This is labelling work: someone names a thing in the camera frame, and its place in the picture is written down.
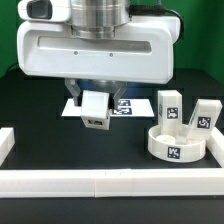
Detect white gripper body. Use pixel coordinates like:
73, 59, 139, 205
17, 16, 174, 83

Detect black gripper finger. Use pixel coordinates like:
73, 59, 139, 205
109, 81, 127, 109
65, 78, 82, 106

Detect white round stool seat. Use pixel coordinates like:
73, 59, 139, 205
148, 124, 206, 163

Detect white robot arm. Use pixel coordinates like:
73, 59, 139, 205
17, 0, 184, 108

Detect white tag sheet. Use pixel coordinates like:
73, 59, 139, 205
62, 98, 154, 117

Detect white left fence bar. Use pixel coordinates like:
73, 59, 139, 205
0, 127, 15, 166

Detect white fence bar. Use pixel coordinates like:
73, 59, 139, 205
0, 127, 15, 166
0, 168, 224, 198
206, 128, 224, 168

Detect white right fence bar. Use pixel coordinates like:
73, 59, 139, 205
206, 128, 224, 168

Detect white front fence bar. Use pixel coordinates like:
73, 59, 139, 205
0, 168, 224, 198

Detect black cable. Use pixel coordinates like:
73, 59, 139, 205
128, 3, 186, 34

